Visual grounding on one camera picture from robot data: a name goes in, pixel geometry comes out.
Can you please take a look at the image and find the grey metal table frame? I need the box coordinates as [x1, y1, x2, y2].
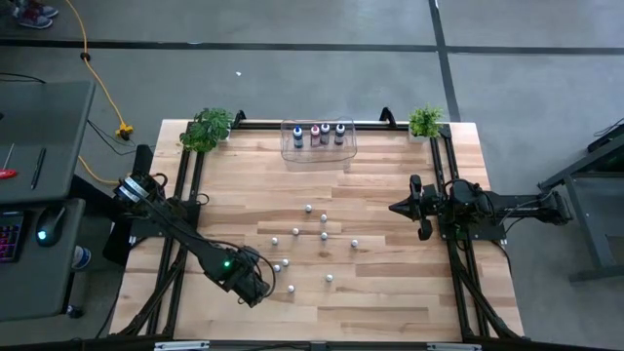
[537, 130, 624, 284]

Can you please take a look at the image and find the black aluminium frame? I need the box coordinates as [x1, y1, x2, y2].
[109, 106, 526, 342]

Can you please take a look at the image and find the broad-leaf plant in white pot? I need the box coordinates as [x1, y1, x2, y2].
[178, 107, 235, 153]

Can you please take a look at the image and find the black computer mouse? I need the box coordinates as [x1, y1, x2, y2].
[35, 207, 67, 249]

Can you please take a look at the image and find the clear plastic bin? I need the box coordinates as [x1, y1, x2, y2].
[280, 118, 359, 165]

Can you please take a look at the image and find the black pen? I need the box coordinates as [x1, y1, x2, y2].
[29, 145, 48, 191]

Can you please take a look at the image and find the dark grey desk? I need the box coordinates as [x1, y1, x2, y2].
[0, 80, 98, 323]

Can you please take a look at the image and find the yellow extension cable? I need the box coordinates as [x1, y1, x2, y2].
[62, 0, 136, 189]

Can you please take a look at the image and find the red-handled screwdriver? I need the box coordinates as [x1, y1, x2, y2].
[0, 142, 20, 180]

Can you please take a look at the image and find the person's shoe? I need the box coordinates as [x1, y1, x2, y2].
[14, 0, 59, 19]
[17, 10, 55, 30]

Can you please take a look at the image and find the black flat panel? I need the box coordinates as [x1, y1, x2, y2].
[102, 143, 155, 267]

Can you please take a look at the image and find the silver aluminium bracket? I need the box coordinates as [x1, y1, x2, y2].
[154, 340, 211, 351]
[427, 342, 483, 351]

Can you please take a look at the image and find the backlit black keyboard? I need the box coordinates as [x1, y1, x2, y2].
[0, 210, 25, 264]

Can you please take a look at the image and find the blue and white cup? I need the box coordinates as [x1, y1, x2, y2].
[71, 245, 93, 272]

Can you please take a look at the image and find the fern plant in white pot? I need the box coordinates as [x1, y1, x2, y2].
[408, 104, 446, 143]

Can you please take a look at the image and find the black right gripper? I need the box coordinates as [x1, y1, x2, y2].
[388, 174, 443, 242]

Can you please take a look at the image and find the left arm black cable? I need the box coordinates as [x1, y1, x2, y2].
[214, 238, 278, 306]

